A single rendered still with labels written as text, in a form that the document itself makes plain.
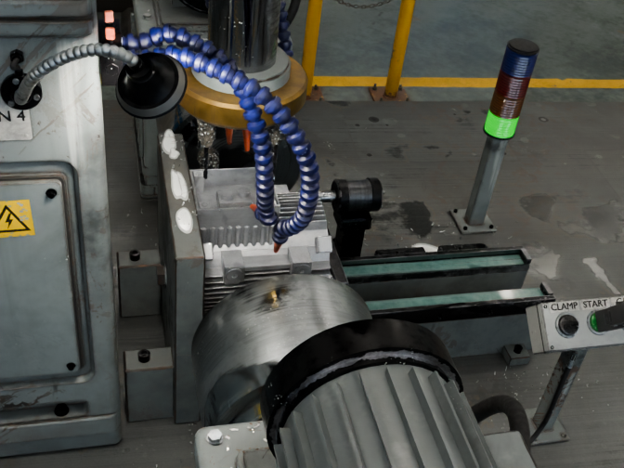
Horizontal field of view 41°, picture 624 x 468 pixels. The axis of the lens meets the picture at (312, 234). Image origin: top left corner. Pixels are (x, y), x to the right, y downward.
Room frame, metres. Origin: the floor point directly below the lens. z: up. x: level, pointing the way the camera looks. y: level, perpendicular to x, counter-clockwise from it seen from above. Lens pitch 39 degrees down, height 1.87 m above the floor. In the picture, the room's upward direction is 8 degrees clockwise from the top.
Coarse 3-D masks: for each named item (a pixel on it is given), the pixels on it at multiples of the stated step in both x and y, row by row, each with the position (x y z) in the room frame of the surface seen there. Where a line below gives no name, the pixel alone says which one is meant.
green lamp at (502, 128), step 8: (488, 112) 1.44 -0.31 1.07; (488, 120) 1.43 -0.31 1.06; (496, 120) 1.42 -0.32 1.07; (504, 120) 1.41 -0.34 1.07; (512, 120) 1.42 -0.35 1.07; (488, 128) 1.43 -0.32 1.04; (496, 128) 1.42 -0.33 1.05; (504, 128) 1.41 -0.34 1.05; (512, 128) 1.42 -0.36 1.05; (496, 136) 1.42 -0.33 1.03; (504, 136) 1.42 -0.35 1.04
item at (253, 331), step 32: (256, 288) 0.76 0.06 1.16; (288, 288) 0.76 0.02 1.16; (320, 288) 0.77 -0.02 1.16; (224, 320) 0.73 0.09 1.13; (256, 320) 0.71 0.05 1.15; (288, 320) 0.71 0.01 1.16; (320, 320) 0.71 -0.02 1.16; (352, 320) 0.74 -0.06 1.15; (192, 352) 0.74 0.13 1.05; (224, 352) 0.68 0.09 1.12; (256, 352) 0.66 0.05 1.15; (288, 352) 0.66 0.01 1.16; (224, 384) 0.64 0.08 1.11; (256, 384) 0.62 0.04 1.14; (224, 416) 0.60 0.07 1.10; (256, 416) 0.59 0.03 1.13
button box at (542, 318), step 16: (544, 304) 0.89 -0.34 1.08; (560, 304) 0.89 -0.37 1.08; (576, 304) 0.90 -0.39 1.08; (592, 304) 0.91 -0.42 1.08; (608, 304) 0.91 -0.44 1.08; (528, 320) 0.90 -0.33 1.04; (544, 320) 0.87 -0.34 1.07; (544, 336) 0.85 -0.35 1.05; (560, 336) 0.86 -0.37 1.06; (576, 336) 0.86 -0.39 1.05; (592, 336) 0.87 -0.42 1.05; (608, 336) 0.87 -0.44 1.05; (544, 352) 0.84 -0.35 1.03
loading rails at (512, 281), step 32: (384, 256) 1.13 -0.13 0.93; (416, 256) 1.15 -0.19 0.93; (448, 256) 1.17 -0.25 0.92; (480, 256) 1.18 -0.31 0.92; (512, 256) 1.19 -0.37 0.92; (352, 288) 1.08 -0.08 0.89; (384, 288) 1.10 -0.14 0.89; (416, 288) 1.12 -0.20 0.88; (448, 288) 1.14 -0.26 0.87; (480, 288) 1.15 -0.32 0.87; (512, 288) 1.17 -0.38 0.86; (544, 288) 1.11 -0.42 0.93; (416, 320) 1.01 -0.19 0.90; (448, 320) 1.03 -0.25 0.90; (480, 320) 1.04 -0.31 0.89; (512, 320) 1.06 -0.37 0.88; (480, 352) 1.05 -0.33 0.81; (512, 352) 1.05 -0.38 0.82
